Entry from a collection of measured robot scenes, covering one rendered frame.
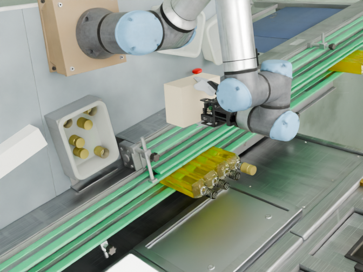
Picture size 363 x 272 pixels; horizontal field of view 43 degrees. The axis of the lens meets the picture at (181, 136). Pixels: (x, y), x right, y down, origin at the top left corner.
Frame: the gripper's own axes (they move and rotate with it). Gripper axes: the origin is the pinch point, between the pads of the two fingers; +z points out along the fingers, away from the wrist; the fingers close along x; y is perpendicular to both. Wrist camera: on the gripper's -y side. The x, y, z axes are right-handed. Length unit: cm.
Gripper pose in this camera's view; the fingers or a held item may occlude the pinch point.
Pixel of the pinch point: (196, 100)
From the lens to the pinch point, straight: 138.3
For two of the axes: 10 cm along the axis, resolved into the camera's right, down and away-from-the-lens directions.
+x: 0.6, 9.3, 3.7
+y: -7.4, 2.9, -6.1
